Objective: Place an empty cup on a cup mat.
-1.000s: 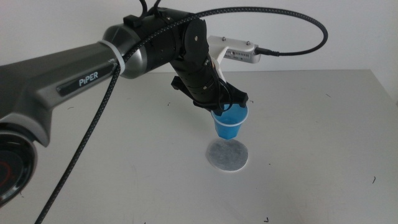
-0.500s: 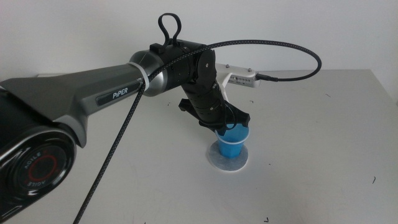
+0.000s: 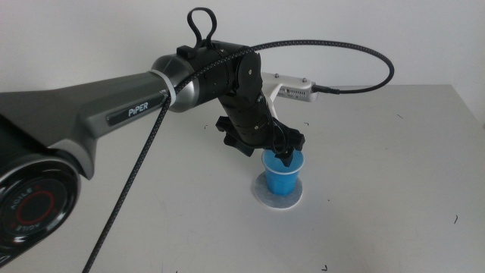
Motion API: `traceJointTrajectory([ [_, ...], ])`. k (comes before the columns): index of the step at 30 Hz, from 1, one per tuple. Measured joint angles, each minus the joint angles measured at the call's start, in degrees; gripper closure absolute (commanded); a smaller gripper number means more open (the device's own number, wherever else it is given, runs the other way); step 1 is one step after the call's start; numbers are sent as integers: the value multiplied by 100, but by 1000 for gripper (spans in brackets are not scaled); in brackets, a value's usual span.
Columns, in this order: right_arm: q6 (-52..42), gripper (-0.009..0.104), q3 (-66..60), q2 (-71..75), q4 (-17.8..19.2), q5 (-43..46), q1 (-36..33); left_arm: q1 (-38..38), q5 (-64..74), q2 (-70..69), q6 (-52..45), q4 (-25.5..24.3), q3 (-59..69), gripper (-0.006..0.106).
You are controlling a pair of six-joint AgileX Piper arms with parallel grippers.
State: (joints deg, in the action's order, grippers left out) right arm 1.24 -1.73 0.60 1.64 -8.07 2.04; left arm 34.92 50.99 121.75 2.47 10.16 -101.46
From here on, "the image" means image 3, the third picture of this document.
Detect blue plastic cup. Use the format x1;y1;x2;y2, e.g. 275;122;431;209
261;149;305;197

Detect grey round cup mat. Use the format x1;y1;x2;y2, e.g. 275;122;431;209
251;171;304;210

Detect white wrist camera with mount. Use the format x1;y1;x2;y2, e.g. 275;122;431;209
261;71;319;119

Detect white cable tie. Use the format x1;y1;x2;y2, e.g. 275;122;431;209
149;69;178;111

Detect black looped cable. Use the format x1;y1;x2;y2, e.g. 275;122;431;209
186;7;218;51

